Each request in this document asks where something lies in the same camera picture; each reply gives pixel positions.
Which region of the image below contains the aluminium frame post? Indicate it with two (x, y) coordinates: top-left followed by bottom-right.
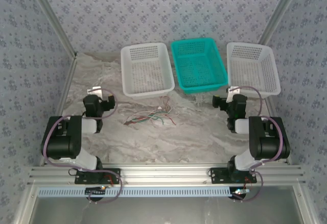
(257, 0), (305, 46)
(26, 0), (78, 58)

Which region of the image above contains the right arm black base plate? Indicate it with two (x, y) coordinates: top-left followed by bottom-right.
(209, 167), (258, 185)

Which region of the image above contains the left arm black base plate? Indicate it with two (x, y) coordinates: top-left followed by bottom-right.
(74, 168), (122, 185)

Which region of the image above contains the light blue slotted cable duct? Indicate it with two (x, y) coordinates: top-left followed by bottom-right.
(37, 186), (238, 198)

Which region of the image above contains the grey metal sheet panel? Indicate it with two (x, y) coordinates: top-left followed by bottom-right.
(15, 186), (315, 224)

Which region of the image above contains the small black control board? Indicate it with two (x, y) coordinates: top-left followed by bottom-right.
(85, 186), (107, 197)
(230, 187), (250, 201)

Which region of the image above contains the white perforated plastic basket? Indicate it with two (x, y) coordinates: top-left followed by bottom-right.
(226, 42), (282, 99)
(120, 42), (176, 99)

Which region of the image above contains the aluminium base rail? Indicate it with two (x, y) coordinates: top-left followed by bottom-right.
(27, 164), (306, 187)

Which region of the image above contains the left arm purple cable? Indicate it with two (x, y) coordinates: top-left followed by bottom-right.
(41, 88), (124, 205)

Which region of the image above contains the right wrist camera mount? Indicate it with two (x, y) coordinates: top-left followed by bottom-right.
(226, 86), (242, 103)

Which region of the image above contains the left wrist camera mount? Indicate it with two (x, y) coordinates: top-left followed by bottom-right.
(86, 86), (103, 99)

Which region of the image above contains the teal perforated plastic basket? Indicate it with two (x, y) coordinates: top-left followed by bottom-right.
(170, 37), (229, 95)

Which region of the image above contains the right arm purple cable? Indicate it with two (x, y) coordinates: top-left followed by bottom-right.
(232, 85), (286, 203)

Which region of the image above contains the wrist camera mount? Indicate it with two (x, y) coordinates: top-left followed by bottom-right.
(86, 86), (103, 99)
(226, 86), (242, 103)

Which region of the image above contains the bundle of coloured wires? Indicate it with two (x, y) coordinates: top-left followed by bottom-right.
(124, 95), (177, 127)

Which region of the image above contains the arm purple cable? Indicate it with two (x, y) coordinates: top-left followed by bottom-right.
(232, 85), (286, 203)
(41, 88), (124, 205)

